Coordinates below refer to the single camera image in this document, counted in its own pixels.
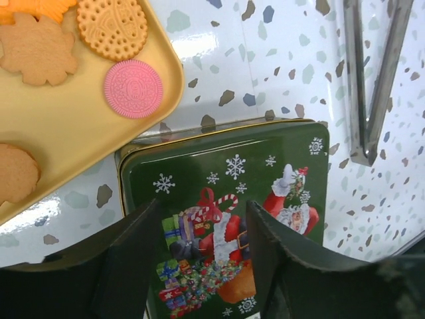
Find pink round cookie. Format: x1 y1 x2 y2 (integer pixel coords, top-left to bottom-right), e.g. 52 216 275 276
103 59 163 119

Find gold tin lid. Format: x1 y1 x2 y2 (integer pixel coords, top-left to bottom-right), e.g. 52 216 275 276
122 122 329 318

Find yellow plastic tray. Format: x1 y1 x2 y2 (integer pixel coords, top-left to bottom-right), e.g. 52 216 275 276
1 1 185 222

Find tan flower cookie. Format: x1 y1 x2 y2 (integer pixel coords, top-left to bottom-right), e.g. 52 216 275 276
1 143 41 205
1 13 78 86

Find orange fish cookie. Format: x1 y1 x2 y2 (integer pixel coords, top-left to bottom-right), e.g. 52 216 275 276
1 0 77 25

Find metal serving tongs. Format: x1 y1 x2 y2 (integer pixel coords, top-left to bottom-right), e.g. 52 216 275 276
341 0 416 167

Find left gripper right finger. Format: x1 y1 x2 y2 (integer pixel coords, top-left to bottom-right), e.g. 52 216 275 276
246 201 424 318

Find square cookie tin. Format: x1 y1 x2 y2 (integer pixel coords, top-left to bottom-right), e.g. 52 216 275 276
115 116 315 215

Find round tan biscuit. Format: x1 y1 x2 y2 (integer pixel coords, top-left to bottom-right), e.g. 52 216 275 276
76 0 148 62

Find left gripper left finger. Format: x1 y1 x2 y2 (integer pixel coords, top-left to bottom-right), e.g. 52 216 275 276
1 200 161 318

